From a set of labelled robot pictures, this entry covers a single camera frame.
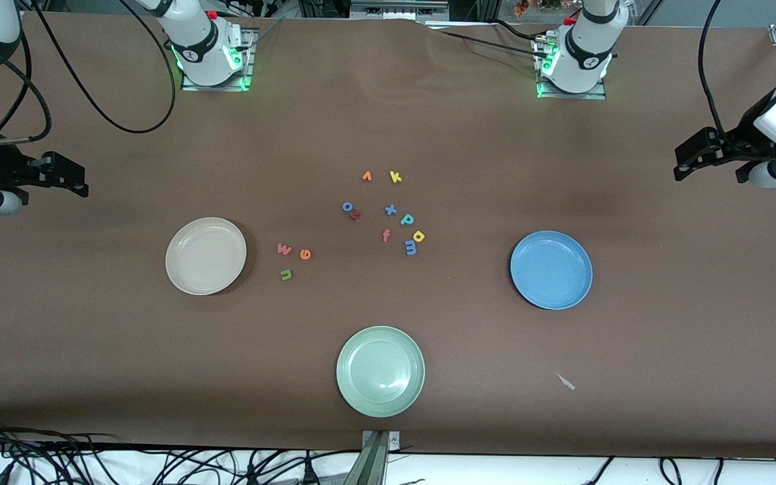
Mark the beige plate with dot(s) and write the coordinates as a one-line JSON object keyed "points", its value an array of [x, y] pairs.
{"points": [[206, 256]]}

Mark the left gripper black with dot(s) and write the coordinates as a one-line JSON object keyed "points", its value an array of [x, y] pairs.
{"points": [[742, 139]]}

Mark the red letter w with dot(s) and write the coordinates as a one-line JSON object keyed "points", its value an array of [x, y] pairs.
{"points": [[285, 250]]}

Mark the metal table edge bracket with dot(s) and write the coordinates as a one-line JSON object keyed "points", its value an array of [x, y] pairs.
{"points": [[374, 465]]}

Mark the blue letter m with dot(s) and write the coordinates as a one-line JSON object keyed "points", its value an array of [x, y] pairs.
{"points": [[410, 248]]}

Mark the yellow letter k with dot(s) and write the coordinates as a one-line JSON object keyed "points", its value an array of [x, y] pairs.
{"points": [[394, 177]]}

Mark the orange dried plant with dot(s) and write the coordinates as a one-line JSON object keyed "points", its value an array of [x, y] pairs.
{"points": [[520, 8]]}

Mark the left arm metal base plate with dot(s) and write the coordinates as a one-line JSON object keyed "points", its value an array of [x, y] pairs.
{"points": [[583, 96]]}

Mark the brown table cover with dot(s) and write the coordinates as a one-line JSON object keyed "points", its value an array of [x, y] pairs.
{"points": [[428, 121]]}

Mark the green letter p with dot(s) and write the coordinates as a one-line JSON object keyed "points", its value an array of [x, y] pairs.
{"points": [[405, 220]]}

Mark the green plate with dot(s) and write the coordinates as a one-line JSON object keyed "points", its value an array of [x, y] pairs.
{"points": [[380, 372]]}

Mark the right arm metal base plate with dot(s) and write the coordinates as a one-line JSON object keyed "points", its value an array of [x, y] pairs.
{"points": [[216, 87]]}

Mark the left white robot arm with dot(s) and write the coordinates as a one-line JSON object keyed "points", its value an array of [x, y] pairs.
{"points": [[587, 50]]}

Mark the white tape scrap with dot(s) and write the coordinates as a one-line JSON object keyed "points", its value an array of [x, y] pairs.
{"points": [[566, 382]]}

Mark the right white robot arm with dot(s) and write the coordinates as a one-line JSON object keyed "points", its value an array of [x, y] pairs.
{"points": [[203, 47]]}

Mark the grey metal frame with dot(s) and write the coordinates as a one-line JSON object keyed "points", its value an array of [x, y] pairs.
{"points": [[395, 12]]}

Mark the blue plate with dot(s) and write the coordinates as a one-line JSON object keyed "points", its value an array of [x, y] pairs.
{"points": [[551, 269]]}

